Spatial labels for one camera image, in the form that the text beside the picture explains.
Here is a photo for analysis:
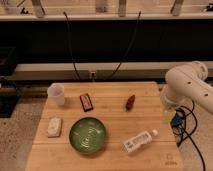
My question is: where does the clear plastic measuring cup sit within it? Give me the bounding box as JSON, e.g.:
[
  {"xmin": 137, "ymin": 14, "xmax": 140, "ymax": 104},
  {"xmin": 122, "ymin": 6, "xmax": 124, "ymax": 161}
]
[{"xmin": 47, "ymin": 83, "xmax": 65, "ymax": 106}]

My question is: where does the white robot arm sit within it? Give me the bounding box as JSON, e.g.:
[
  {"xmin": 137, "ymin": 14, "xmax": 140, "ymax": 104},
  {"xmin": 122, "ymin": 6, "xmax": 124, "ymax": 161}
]
[{"xmin": 160, "ymin": 61, "xmax": 213, "ymax": 123}]

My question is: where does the white wall power outlet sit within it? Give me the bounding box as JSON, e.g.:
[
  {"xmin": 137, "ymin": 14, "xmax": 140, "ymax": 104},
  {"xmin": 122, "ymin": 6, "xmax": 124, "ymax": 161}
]
[{"xmin": 88, "ymin": 71, "xmax": 96, "ymax": 80}]

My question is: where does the black floor cable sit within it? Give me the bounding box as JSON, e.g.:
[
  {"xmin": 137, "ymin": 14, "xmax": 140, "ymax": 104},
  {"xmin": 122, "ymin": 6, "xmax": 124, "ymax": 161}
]
[{"xmin": 172, "ymin": 99, "xmax": 208, "ymax": 171}]

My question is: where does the black box at left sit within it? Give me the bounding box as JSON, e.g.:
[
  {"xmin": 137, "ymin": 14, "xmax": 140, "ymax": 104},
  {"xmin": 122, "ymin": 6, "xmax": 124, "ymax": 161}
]
[{"xmin": 0, "ymin": 47, "xmax": 19, "ymax": 118}]

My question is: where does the right black cable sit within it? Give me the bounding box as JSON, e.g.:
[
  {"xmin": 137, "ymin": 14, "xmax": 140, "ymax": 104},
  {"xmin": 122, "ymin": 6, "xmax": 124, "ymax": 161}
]
[{"xmin": 107, "ymin": 10, "xmax": 143, "ymax": 81}]

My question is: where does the green ceramic bowl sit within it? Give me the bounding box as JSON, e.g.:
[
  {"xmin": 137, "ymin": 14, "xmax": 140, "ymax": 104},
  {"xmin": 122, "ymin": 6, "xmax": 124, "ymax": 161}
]
[{"xmin": 69, "ymin": 117, "xmax": 107, "ymax": 155}]

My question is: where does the dark red candy bar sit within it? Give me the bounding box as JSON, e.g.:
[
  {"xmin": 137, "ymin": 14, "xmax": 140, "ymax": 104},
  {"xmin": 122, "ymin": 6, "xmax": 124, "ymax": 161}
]
[{"xmin": 80, "ymin": 93, "xmax": 93, "ymax": 112}]

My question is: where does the left black cable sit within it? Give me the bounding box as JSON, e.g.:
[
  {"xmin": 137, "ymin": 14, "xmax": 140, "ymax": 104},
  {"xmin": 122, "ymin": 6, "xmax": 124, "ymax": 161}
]
[{"xmin": 62, "ymin": 11, "xmax": 82, "ymax": 81}]

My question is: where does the blue connector box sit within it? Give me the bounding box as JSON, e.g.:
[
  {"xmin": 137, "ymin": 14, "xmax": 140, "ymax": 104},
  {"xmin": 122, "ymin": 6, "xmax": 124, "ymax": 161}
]
[{"xmin": 170, "ymin": 112, "xmax": 183, "ymax": 127}]

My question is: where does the white plastic bottle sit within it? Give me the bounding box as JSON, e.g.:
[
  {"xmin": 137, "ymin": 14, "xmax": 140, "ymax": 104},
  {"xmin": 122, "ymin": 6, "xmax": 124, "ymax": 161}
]
[{"xmin": 123, "ymin": 129, "xmax": 158, "ymax": 154}]

